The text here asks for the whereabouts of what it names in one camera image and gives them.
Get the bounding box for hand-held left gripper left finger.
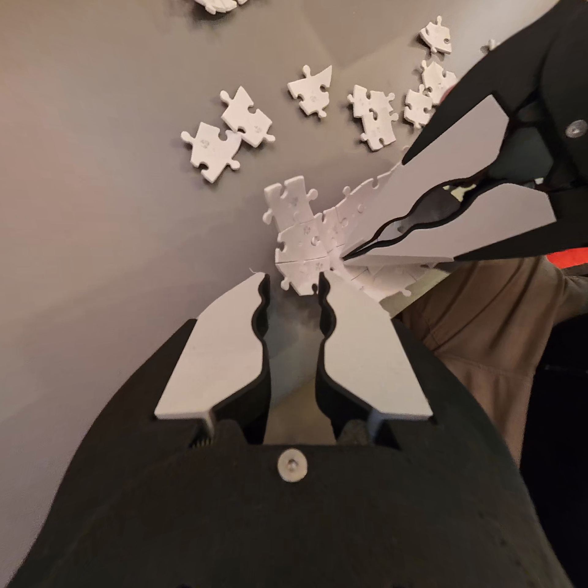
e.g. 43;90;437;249
154;272;272;445

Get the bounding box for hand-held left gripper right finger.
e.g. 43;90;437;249
316;272;434;445

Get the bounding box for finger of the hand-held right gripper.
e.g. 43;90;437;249
342;94;511;258
345;182;558;268

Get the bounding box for assembled white puzzle section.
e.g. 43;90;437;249
262;158;443;305

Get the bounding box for white puzzle pieces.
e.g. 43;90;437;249
180;0;500;183

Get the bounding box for red orange bag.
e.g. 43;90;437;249
547;249;588;268

